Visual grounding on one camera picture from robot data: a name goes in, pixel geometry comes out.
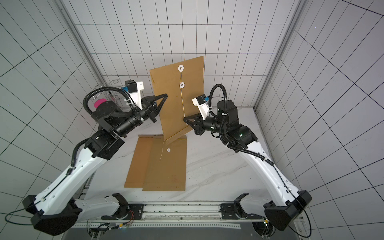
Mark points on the brown kraft file bags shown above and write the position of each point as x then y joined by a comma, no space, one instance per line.
181,82

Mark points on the brown kraft file bag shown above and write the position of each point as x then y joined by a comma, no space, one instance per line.
138,168
166,170

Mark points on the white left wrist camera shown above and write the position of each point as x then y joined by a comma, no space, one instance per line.
134,89

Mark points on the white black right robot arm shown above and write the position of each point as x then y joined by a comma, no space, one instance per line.
218,115

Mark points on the silver wire glass rack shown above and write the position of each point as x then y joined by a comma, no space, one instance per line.
110,92

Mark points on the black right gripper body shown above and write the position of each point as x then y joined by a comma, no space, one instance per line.
199,125

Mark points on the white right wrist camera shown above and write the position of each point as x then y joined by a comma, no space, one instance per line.
202,103

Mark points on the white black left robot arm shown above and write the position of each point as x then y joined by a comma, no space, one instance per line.
55,210

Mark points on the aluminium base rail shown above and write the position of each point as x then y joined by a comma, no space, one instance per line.
184,215

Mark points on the pink plastic wine glass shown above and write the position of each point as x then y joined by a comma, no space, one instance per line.
99,102

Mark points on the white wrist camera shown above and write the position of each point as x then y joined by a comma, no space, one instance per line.
202,103
134,89

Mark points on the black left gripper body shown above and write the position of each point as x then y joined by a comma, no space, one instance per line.
149,112

